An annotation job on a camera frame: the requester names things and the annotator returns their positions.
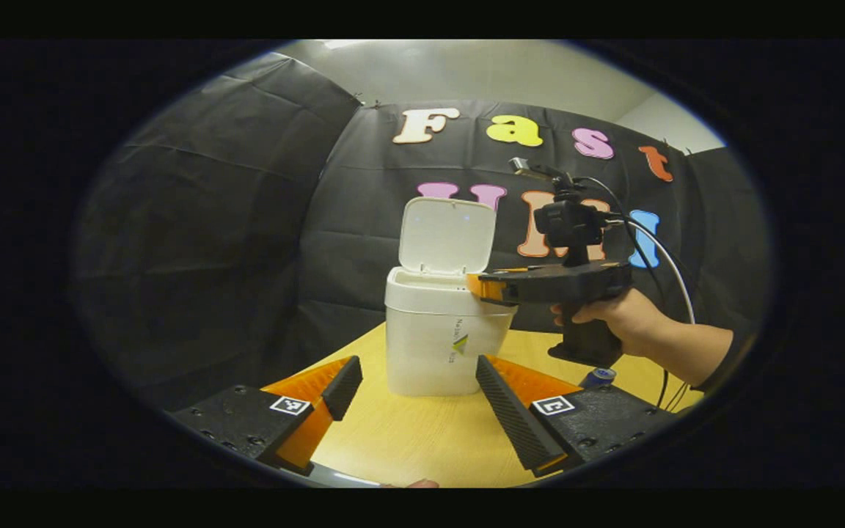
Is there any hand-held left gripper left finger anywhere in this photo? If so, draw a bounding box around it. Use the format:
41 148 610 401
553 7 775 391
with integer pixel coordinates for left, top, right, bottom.
171 356 363 476

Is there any white desktop garbage bin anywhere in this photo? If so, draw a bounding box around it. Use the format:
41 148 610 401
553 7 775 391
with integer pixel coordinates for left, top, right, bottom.
384 197 519 397

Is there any white cable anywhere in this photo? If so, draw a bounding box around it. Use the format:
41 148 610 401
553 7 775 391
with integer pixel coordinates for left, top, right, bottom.
624 219 696 325

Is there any black backdrop cloth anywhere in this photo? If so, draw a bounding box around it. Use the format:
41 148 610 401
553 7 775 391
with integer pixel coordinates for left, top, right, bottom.
70 51 772 411

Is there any wooden desktop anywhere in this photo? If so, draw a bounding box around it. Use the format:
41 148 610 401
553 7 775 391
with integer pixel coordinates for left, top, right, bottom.
305 323 706 488

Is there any black cable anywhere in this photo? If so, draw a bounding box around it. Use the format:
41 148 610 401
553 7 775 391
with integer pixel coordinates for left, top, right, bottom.
577 176 687 411

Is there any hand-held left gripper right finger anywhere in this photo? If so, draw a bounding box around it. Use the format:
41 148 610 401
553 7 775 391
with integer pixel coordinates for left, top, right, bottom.
475 355 680 477

